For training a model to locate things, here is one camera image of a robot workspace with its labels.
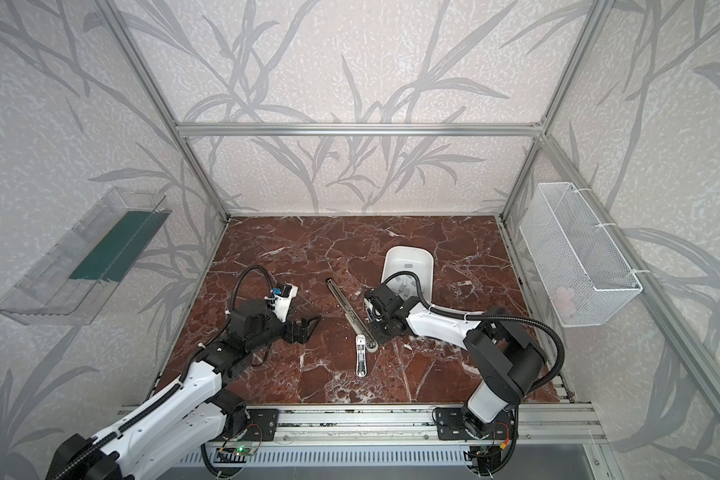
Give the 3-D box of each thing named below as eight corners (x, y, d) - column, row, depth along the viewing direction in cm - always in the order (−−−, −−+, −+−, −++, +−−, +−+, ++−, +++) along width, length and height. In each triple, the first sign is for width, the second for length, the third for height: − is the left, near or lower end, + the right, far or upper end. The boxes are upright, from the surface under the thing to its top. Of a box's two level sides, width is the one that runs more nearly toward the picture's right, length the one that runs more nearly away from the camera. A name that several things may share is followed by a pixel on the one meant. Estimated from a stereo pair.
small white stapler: (356, 377, 83) (355, 374, 81) (355, 338, 90) (355, 334, 88) (368, 376, 83) (367, 373, 81) (366, 337, 91) (366, 334, 89)
